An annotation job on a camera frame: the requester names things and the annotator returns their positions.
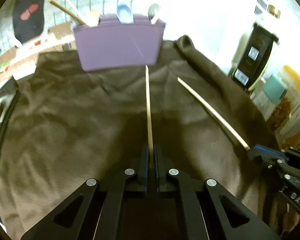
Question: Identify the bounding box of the teal lid spice jar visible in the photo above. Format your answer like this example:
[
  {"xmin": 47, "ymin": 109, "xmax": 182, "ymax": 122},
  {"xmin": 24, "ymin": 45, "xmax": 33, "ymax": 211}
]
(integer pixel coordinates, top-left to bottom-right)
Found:
[{"xmin": 252, "ymin": 74, "xmax": 287, "ymax": 121}]

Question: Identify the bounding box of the wooden spoon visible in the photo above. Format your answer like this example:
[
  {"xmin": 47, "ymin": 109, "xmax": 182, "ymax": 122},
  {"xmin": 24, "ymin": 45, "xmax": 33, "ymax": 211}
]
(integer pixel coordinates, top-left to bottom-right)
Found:
[{"xmin": 88, "ymin": 9, "xmax": 100, "ymax": 27}]

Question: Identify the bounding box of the person right hand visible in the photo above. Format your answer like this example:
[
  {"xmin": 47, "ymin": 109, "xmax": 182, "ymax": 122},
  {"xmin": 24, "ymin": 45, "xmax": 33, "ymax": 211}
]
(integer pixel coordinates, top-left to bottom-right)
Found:
[{"xmin": 282, "ymin": 204, "xmax": 300, "ymax": 233}]

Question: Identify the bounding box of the gold cap glass jar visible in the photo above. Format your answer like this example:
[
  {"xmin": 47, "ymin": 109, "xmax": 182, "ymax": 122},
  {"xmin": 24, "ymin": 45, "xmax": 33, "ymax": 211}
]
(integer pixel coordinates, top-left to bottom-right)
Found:
[{"xmin": 267, "ymin": 4, "xmax": 281, "ymax": 19}]

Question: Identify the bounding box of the purple utensil caddy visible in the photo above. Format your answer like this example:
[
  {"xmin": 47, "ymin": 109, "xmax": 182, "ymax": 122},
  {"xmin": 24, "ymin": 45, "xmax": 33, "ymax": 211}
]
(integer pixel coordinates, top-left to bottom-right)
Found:
[{"xmin": 73, "ymin": 15, "xmax": 166, "ymax": 72}]

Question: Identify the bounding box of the long bamboo chopstick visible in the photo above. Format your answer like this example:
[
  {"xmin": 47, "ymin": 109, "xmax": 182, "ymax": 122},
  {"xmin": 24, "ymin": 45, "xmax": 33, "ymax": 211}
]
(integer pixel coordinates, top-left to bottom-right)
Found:
[
  {"xmin": 48, "ymin": 0, "xmax": 86, "ymax": 25},
  {"xmin": 65, "ymin": 0, "xmax": 88, "ymax": 24}
]

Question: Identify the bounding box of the brown cloth mat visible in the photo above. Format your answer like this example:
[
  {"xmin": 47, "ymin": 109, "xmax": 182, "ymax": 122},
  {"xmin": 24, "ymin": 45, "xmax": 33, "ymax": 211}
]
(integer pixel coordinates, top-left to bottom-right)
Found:
[{"xmin": 0, "ymin": 36, "xmax": 278, "ymax": 239}]

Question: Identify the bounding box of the black sauce bottle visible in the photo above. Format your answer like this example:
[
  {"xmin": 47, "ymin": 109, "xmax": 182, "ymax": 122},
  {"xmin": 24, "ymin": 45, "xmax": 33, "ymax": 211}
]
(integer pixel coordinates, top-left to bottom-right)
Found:
[{"xmin": 232, "ymin": 22, "xmax": 279, "ymax": 90}]

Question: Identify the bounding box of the dried chili jar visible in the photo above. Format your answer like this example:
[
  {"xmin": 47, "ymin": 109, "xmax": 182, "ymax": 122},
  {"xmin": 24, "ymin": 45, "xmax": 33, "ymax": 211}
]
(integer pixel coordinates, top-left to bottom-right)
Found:
[{"xmin": 267, "ymin": 65, "xmax": 300, "ymax": 132}]

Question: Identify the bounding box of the blue plastic spoon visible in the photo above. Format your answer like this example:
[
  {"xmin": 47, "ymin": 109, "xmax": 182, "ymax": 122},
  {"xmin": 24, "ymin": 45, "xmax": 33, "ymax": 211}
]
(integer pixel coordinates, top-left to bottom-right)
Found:
[{"xmin": 116, "ymin": 4, "xmax": 134, "ymax": 24}]

